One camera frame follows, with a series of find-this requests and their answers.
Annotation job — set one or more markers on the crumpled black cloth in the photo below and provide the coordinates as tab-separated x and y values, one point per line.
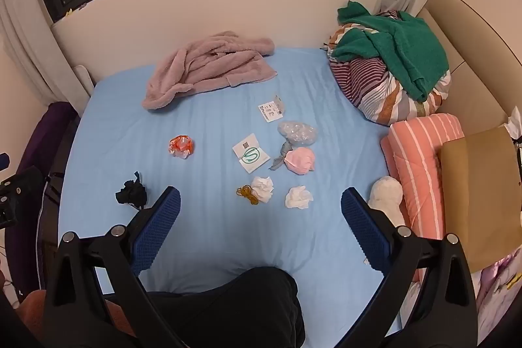
132	193

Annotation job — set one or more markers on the white booklet with green logo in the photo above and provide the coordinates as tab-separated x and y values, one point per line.
251	154

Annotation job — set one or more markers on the green towel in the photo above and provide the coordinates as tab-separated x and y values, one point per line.
408	46

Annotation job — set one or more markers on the person's leg in black pants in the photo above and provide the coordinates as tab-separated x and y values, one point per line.
228	311

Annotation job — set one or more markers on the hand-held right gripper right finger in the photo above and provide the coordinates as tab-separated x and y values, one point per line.
363	227

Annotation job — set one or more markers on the pink printed bedding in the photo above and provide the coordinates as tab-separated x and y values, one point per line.
497	291

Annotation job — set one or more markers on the grey fabric strip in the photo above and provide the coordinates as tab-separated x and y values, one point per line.
280	159

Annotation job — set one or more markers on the crumpled white tissue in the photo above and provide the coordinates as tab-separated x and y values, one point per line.
262	188
297	198

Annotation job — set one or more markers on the light blue bed sheet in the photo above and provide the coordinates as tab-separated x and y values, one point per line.
204	250

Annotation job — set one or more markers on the white plastic bag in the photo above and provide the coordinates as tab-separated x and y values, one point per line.
514	126

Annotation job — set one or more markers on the pink fluffy bathrobe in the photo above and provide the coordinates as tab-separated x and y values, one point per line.
212	66

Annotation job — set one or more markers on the crumpled orange wrapper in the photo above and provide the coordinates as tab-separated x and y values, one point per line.
181	146

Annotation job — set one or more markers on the purple velvet cover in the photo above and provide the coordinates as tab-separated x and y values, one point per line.
40	136

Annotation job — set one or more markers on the pink terry cloth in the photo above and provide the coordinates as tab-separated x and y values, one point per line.
299	159

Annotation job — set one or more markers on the striped duvet bundle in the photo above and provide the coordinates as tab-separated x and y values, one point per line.
367	83

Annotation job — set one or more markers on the beige curtain beside purple cloth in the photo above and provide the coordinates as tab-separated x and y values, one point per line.
28	58

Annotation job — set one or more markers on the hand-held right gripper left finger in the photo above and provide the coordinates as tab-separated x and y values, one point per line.
157	227

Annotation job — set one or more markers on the crumpled clear plastic wrap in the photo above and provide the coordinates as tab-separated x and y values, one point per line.
295	132

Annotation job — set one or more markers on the beige padded headboard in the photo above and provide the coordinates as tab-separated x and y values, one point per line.
469	46

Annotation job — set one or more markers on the pink striped pillow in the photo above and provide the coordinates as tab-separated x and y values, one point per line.
416	152

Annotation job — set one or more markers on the white seal plush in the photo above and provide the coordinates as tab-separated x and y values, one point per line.
385	193

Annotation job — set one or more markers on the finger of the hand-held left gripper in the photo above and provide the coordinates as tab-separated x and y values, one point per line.
24	183
3	161

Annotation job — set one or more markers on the reddish brown cushion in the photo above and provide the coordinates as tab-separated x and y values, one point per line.
34	311

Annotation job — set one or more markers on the yellow rubber band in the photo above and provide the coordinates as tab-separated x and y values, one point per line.
246	191

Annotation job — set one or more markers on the white printed label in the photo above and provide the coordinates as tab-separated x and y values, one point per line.
269	111

